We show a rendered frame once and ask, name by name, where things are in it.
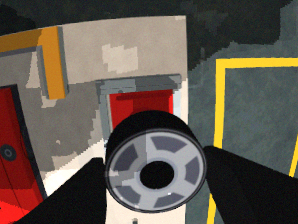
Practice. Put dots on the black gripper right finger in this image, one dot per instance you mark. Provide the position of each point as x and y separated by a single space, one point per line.
246 192

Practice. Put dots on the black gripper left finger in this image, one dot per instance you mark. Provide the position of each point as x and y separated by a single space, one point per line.
80 200

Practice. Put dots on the black wheel with silver rim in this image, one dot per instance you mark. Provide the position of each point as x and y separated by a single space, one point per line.
151 136

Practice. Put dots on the yellow rectangular outline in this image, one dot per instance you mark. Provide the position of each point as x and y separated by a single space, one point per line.
220 103

